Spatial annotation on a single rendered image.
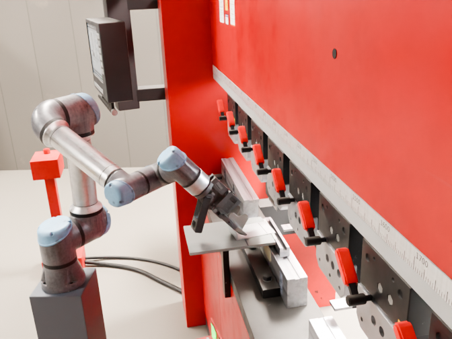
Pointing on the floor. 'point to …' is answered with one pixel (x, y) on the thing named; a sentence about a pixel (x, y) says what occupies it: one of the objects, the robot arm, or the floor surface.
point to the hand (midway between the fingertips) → (239, 229)
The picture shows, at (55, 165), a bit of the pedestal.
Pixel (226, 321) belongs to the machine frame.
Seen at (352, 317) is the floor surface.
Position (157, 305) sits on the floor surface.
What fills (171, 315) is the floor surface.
